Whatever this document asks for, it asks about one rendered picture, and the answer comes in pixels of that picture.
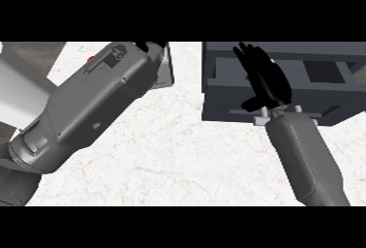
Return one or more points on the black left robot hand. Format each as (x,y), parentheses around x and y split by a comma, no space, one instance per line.
(147,44)

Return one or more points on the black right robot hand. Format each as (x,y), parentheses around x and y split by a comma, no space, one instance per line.
(267,80)

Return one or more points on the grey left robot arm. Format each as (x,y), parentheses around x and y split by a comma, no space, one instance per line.
(90,106)

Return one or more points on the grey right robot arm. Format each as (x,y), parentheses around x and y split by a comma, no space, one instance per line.
(304,155)

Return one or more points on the grey box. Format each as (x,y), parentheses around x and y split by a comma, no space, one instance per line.
(165,72)

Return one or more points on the dark grey cabinet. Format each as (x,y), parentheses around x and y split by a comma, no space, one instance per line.
(314,51)

